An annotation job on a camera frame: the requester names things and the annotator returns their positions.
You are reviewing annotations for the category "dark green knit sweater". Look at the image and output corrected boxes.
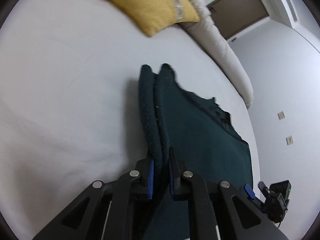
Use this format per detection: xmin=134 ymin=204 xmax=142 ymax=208
xmin=138 ymin=64 xmax=253 ymax=239

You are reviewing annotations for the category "cream white duvet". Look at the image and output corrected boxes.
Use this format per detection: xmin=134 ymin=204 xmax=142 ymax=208
xmin=180 ymin=0 xmax=254 ymax=108

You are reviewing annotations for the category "yellow patterned cushion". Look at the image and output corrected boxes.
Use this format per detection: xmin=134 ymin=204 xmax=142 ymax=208
xmin=108 ymin=0 xmax=200 ymax=37

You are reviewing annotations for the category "brown wooden door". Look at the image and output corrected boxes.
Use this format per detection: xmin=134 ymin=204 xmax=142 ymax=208
xmin=207 ymin=0 xmax=269 ymax=39

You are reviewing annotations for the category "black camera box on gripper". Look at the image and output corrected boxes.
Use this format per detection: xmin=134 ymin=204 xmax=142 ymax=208
xmin=270 ymin=180 xmax=291 ymax=200

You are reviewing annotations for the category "lower beige wall socket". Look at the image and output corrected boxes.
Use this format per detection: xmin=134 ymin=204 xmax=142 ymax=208
xmin=286 ymin=135 xmax=294 ymax=145

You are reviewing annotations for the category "beige wall socket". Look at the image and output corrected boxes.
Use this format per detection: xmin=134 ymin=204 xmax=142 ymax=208
xmin=278 ymin=111 xmax=286 ymax=120
xmin=286 ymin=135 xmax=294 ymax=145

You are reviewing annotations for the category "upper beige wall socket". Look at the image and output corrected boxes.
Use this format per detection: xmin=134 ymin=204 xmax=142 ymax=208
xmin=278 ymin=111 xmax=286 ymax=120

